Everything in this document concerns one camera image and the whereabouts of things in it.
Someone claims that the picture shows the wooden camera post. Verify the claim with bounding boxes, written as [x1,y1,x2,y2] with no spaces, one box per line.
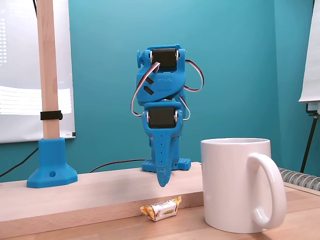
[35,0,62,140]

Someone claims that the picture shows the black flipchart easel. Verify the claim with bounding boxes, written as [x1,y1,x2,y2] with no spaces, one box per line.
[299,101,320,174]

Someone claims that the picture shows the blue printed stand base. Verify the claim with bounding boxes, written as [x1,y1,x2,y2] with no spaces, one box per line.
[26,136,79,189]

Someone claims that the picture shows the white flipchart paper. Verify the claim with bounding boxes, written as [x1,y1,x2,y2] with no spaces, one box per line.
[297,0,320,104]

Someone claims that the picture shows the yellow white sweet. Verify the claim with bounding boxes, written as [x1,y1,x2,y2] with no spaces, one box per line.
[139,195,183,223]

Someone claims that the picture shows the white ceramic mug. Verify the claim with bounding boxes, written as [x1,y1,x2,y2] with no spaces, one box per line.
[199,137,288,235]

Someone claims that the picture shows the light wooden board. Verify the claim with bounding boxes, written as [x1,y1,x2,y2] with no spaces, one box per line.
[0,161,204,238]

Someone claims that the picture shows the red and black wire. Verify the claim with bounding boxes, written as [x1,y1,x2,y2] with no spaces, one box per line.
[89,159,147,174]

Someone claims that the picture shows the black strap on post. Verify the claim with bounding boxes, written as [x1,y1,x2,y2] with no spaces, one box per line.
[39,109,63,121]

